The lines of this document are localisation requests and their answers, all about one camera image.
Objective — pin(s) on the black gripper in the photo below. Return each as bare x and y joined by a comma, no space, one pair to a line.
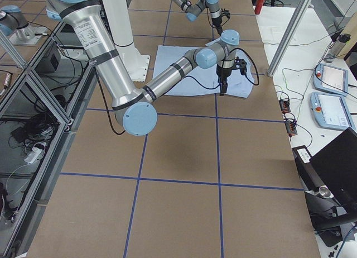
216,21
222,72

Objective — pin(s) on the light blue t-shirt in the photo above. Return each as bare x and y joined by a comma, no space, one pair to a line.
203,81

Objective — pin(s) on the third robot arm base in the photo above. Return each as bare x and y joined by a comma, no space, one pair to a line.
15,26

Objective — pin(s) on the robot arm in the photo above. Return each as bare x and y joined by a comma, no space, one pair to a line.
193,10
104,30

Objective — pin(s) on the red fire extinguisher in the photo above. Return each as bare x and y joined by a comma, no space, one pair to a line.
258,6

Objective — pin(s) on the orange black connector block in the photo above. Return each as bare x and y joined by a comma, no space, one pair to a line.
285,105

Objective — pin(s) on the upper teach pendant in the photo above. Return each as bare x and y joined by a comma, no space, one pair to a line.
331,79

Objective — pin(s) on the teach pendant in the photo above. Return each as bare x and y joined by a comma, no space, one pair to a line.
330,111
331,79

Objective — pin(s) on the lower teach pendant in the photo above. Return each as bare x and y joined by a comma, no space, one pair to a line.
330,111

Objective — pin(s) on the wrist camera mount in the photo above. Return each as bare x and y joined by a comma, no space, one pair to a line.
241,65
225,13

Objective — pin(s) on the aluminium frame post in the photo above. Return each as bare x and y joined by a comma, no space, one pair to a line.
288,35

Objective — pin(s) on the aluminium frame cabinet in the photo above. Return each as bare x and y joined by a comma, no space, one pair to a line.
40,111

